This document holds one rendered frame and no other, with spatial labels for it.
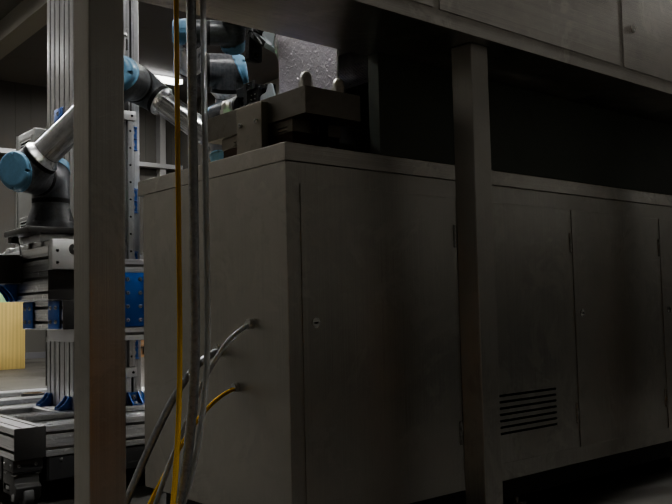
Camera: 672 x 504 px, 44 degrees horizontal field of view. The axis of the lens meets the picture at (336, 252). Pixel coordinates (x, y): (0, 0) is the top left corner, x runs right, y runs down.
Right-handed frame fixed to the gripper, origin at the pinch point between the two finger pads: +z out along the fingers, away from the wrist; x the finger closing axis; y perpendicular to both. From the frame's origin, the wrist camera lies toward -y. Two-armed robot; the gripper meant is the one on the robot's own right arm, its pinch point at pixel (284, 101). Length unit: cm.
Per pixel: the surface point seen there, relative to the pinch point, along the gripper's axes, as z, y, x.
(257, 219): 23.6, -34.5, -26.0
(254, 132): 17.3, -13.8, -21.9
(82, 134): 50, -26, -77
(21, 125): -889, 188, 252
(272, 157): 29.5, -21.8, -26.0
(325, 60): 17.2, 6.7, -0.3
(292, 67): 3.9, 8.1, -0.3
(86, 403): 51, -67, -77
